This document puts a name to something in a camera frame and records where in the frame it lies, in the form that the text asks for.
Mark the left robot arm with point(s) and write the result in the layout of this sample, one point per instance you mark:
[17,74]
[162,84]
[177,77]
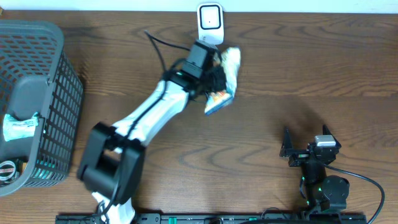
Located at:
[113,160]

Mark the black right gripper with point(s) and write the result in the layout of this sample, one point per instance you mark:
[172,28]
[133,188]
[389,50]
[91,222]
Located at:
[300,156]

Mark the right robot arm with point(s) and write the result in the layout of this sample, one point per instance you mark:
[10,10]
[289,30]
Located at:
[325,194]

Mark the green round-logo box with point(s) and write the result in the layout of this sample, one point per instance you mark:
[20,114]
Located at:
[9,171]

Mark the large yellow snack bag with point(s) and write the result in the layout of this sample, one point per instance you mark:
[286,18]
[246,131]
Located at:
[230,60]

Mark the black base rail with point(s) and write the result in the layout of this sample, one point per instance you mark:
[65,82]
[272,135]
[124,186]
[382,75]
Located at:
[155,218]

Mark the white barcode scanner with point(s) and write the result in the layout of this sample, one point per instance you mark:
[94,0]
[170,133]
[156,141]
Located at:
[210,23]

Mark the grey plastic mesh basket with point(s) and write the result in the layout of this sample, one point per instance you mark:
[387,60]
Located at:
[38,78]

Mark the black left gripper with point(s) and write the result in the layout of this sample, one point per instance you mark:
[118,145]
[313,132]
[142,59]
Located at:
[220,73]

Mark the teal long snack packet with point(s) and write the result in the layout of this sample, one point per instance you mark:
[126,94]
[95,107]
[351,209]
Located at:
[13,129]

